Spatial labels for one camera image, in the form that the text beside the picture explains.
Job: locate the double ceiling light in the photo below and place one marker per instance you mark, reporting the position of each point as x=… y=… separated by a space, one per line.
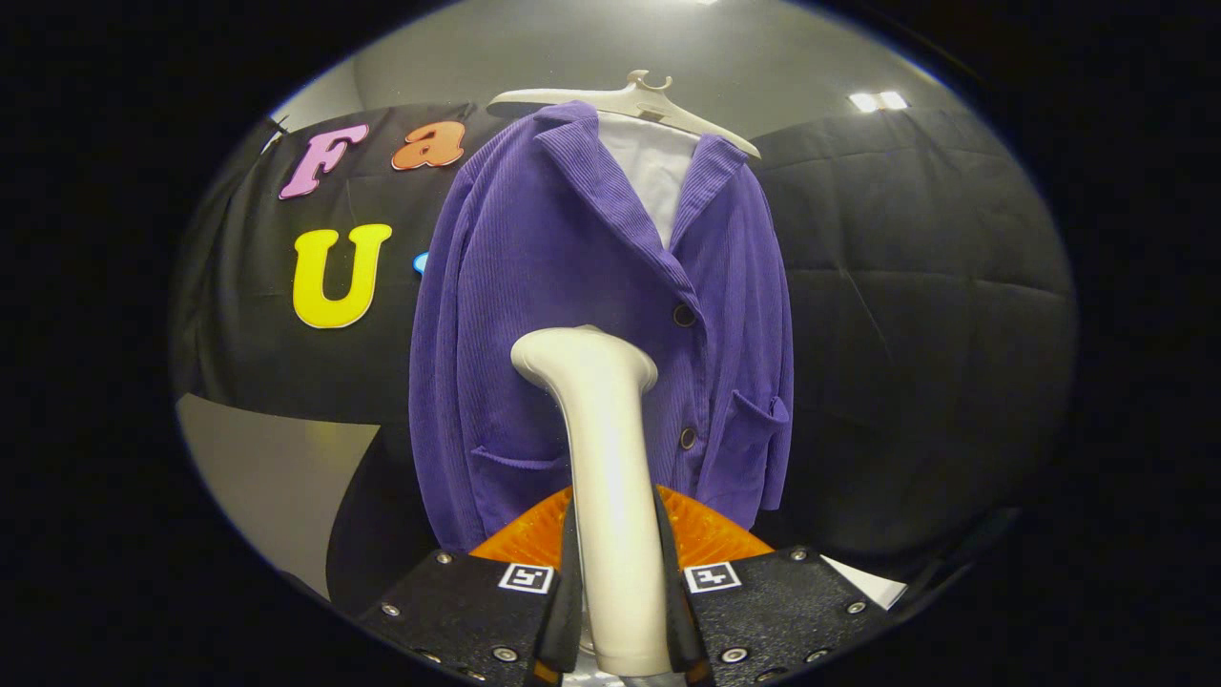
x=878 y=101

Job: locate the white plastic clothes hanger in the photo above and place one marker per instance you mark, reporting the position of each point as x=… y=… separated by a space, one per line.
x=630 y=98

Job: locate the grey garment steamer base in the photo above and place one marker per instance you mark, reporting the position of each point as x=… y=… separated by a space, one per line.
x=267 y=477

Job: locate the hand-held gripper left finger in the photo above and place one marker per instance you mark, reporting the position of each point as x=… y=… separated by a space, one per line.
x=570 y=620

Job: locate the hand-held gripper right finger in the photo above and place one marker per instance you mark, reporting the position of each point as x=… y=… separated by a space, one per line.
x=672 y=620

